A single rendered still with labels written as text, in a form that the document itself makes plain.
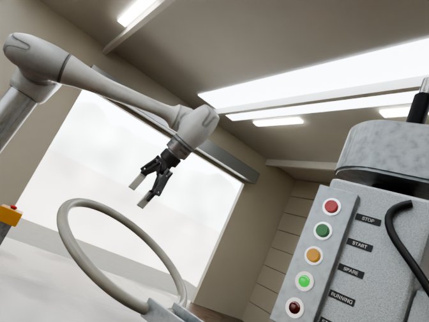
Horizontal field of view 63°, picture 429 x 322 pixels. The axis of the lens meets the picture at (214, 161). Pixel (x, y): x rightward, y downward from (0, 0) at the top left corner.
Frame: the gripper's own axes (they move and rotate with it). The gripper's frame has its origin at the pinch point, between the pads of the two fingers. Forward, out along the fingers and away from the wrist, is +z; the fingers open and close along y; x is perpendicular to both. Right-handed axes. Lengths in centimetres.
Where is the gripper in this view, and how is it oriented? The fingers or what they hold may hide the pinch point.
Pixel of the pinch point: (136, 195)
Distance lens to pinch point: 132.1
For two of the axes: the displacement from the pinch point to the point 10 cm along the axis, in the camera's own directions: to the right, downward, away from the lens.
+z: -6.7, 7.4, 0.3
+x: 6.2, 5.3, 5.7
